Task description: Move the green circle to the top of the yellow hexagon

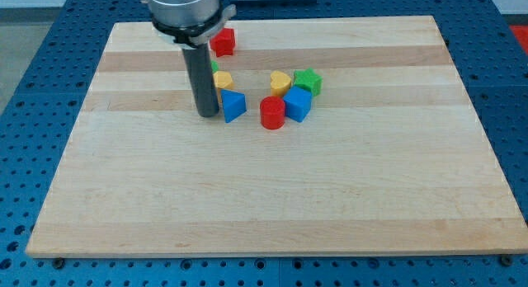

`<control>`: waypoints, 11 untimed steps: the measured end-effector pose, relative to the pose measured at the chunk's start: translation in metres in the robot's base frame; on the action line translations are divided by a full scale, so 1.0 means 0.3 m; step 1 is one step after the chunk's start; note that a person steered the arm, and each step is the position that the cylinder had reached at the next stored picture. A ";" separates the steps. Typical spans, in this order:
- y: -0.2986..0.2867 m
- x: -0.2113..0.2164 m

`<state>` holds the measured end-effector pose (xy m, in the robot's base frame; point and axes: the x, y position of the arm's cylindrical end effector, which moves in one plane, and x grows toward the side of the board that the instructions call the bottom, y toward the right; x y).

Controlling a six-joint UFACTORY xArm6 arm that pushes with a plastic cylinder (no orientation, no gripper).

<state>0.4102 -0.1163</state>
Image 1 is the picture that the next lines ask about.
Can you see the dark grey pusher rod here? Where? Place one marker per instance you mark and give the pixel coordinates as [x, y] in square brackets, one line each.
[199, 69]

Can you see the green circle block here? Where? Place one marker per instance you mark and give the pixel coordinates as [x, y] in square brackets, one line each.
[214, 66]

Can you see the yellow hexagon block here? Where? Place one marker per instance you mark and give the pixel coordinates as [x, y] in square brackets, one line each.
[223, 81]

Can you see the red star block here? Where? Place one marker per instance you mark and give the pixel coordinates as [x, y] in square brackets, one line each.
[223, 43]

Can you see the blue triangle block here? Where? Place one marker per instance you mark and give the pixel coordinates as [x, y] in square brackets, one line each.
[234, 104]

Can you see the yellow heart block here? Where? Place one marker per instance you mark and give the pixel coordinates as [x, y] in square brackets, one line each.
[280, 83]

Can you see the red cylinder block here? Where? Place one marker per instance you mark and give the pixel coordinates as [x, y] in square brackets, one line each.
[272, 112]

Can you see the blue cube block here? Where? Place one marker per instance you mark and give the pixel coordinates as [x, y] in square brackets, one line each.
[297, 103]

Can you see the green star block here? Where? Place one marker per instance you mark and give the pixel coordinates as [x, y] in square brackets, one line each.
[308, 80]

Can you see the wooden board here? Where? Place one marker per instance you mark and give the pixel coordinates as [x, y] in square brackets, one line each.
[391, 160]

